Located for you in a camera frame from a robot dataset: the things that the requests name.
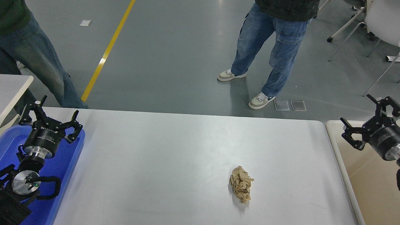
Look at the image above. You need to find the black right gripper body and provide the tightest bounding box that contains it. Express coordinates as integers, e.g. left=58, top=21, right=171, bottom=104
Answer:
left=362, top=122, right=400, bottom=160

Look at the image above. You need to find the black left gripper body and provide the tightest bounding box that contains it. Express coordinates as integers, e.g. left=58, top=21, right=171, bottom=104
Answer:
left=24, top=121, right=66, bottom=151

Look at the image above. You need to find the tan paper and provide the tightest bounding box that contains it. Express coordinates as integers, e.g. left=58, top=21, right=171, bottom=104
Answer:
left=228, top=165, right=255, bottom=204

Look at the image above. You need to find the blue plastic tray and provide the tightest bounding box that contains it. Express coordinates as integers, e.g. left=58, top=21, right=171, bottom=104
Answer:
left=0, top=123, right=86, bottom=225

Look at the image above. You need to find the white side table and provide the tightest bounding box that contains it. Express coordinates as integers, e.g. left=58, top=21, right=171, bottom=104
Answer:
left=0, top=74, right=34, bottom=143

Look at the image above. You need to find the large pale plastic bin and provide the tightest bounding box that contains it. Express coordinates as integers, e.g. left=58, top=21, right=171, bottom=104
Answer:
left=322, top=119, right=400, bottom=225

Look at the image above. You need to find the office chair with casters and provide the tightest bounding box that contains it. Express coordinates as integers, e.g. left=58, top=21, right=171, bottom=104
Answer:
left=327, top=0, right=379, bottom=45

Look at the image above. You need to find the white chair with metal legs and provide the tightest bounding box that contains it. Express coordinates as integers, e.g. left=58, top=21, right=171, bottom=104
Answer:
left=327, top=0, right=400, bottom=98

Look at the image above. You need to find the yellow floor tape line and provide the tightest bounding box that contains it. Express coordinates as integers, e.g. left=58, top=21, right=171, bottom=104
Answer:
left=81, top=0, right=140, bottom=104

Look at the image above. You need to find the person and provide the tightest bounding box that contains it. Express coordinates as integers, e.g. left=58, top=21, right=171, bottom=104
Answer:
left=0, top=0, right=92, bottom=109
left=216, top=0, right=322, bottom=112

